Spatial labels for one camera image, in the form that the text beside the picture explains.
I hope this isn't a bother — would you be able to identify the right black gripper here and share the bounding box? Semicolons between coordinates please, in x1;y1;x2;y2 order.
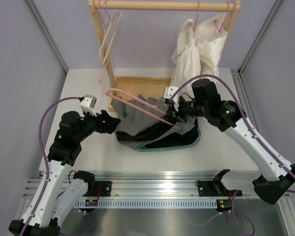
164;96;209;124

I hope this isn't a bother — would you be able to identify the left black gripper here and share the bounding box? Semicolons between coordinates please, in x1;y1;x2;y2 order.
75;108;120;143

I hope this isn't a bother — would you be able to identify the black dress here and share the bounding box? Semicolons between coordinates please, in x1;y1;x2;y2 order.
115;118;199;149

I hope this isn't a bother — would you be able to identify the grey dress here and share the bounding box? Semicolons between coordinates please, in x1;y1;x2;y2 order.
113;100;199;149

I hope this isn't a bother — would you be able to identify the white wooden hanger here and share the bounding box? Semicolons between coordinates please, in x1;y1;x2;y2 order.
105;10;123;56

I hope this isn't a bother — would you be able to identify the pink wire hanger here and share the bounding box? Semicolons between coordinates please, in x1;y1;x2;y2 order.
94;0;111;83

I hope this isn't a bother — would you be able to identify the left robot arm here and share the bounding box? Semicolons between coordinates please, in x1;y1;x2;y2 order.
9;110;120;236

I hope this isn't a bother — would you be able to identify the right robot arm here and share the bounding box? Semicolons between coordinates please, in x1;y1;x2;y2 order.
163;75;295;205

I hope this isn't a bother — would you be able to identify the teal plastic tray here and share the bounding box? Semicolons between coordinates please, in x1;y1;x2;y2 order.
135;119;201;152

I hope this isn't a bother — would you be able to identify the wooden clothes rack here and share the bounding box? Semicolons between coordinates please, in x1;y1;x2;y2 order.
88;0;241;111

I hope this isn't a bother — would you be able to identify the white pleated blouse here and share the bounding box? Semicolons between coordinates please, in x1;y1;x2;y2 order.
171;19;201;87

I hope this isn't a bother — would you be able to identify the cream white garment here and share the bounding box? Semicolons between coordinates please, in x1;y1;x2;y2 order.
196;13;228;76

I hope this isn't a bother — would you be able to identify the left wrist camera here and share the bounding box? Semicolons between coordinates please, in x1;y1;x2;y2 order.
80;95;97;116

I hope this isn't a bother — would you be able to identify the slotted cable duct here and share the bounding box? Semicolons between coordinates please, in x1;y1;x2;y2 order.
73;199;224;209

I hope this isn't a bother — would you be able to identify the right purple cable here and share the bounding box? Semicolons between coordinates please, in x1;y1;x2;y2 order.
169;74;295;233

